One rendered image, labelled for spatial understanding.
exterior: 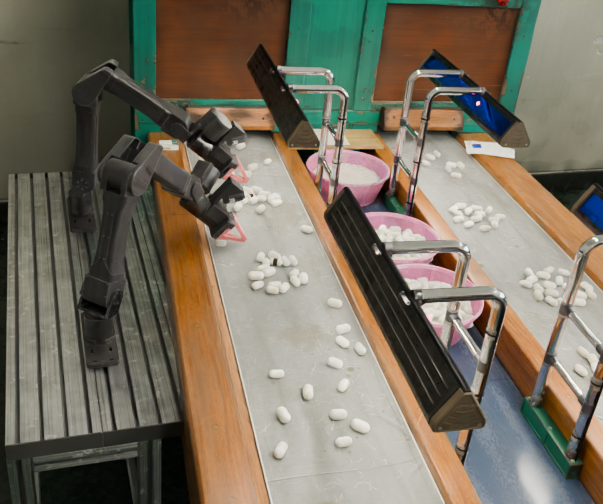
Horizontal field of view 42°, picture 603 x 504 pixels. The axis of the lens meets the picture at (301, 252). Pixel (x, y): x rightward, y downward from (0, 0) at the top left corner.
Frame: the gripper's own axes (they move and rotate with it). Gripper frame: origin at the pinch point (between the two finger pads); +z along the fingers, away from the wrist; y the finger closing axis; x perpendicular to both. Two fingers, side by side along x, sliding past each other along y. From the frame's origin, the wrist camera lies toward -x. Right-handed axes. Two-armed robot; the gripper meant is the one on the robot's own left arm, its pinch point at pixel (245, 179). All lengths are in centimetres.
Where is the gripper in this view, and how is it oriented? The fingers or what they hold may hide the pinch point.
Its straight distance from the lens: 225.0
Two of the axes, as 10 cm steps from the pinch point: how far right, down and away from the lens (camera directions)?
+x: -7.0, 6.8, 2.3
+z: 6.8, 5.3, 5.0
